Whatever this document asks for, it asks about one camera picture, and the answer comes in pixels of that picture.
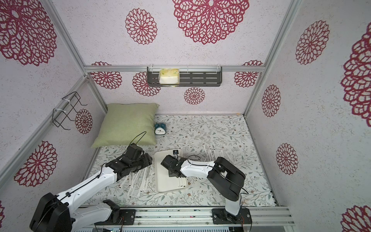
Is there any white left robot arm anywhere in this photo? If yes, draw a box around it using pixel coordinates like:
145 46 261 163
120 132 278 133
30 143 153 232

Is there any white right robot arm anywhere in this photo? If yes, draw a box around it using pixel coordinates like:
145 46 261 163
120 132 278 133
161 155 246 217

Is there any white plastic storage tray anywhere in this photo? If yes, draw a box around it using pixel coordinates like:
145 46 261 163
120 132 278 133
153 148 192 193

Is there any green linen pillow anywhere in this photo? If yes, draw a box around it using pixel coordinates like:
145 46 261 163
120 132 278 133
91 103 159 148

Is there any teal alarm clock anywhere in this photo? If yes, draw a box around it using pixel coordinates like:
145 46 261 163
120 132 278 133
155 123 167 135

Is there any yellow sponge pack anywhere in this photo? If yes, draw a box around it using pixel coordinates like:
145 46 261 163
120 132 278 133
158 69 180 85

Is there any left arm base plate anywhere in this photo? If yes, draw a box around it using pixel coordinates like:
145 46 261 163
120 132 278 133
95 209 136 225

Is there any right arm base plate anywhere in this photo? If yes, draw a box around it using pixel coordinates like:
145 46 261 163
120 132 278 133
212 207 252 225

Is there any black wire wall rack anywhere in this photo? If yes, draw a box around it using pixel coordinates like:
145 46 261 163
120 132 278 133
51 91 87 131

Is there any dark metal wall shelf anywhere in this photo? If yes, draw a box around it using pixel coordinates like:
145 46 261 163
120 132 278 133
147 66 223 87

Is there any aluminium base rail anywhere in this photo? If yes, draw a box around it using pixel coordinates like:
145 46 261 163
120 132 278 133
72 206 295 232

